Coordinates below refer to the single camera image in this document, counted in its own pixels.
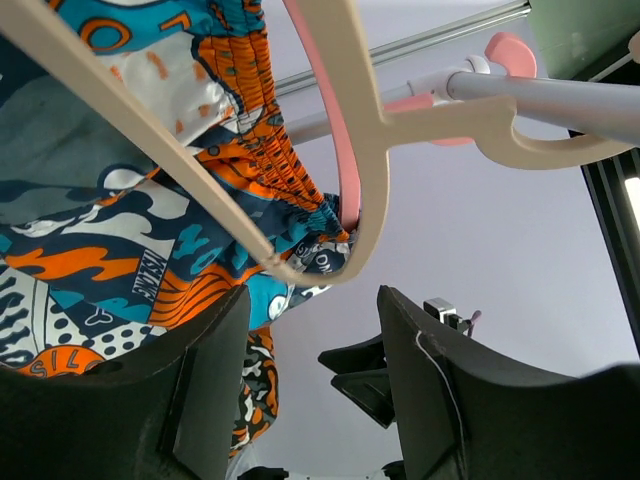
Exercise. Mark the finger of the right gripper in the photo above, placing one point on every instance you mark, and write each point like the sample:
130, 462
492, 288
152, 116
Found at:
364, 356
370, 391

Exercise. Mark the white clothes rack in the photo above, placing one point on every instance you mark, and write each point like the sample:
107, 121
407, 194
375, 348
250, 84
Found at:
604, 115

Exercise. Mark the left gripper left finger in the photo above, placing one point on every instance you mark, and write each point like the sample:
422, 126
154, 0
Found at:
163, 411

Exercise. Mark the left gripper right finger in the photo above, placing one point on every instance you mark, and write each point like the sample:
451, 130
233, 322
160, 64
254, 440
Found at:
465, 411

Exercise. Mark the orange black camouflage shorts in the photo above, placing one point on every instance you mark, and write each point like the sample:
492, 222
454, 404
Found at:
258, 402

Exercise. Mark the pink plastic hanger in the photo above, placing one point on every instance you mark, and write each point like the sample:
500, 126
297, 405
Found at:
332, 36

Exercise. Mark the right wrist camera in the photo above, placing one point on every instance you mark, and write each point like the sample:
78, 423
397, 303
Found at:
446, 314

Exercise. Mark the beige wooden hanger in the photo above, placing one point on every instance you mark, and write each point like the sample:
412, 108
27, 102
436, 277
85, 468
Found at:
41, 34

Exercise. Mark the blue orange patterned shorts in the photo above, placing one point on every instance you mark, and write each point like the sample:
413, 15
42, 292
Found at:
102, 251

